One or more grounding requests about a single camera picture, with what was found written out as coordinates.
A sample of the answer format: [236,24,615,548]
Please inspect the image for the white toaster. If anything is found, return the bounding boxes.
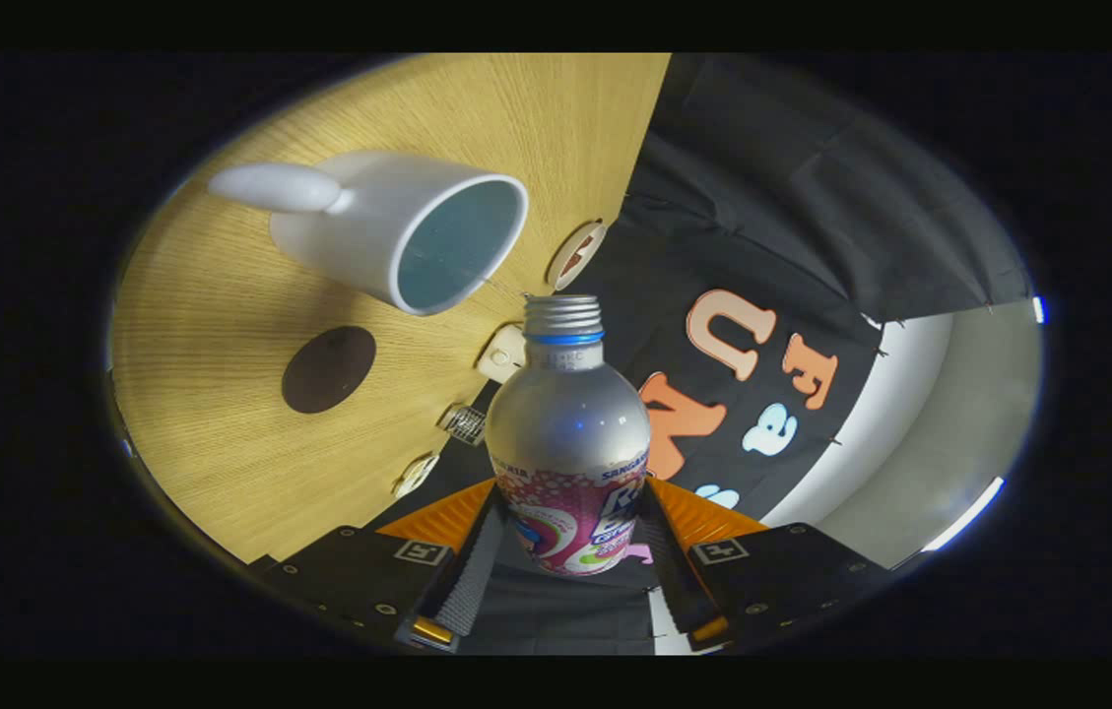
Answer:
[476,324,528,385]

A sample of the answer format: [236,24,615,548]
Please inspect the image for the white cup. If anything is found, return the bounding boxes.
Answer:
[208,150,530,317]

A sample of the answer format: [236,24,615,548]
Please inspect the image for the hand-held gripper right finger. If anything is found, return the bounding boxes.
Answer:
[639,476,896,646]

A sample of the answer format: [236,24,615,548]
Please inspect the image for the silver juice bottle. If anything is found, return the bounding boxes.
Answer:
[485,293,652,577]

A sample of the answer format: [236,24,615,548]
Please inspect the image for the dark round coaster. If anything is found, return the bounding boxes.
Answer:
[282,326,378,415]

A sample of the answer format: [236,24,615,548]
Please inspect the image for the black backdrop cloth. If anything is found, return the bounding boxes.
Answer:
[363,54,1031,656]

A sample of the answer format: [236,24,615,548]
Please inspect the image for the red food pieces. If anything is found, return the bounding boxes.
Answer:
[563,234,601,277]

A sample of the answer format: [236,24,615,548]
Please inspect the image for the white round plate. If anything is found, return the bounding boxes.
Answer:
[546,221,608,290]

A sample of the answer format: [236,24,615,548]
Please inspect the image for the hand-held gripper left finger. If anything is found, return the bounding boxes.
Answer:
[265,478,507,653]

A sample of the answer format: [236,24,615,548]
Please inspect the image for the wooden table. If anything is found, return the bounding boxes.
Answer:
[110,54,672,564]

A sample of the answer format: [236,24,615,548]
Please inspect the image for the white divided tray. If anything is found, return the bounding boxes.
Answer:
[393,452,441,499]

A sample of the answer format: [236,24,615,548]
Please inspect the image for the metal wire holder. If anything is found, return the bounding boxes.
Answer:
[441,404,488,446]

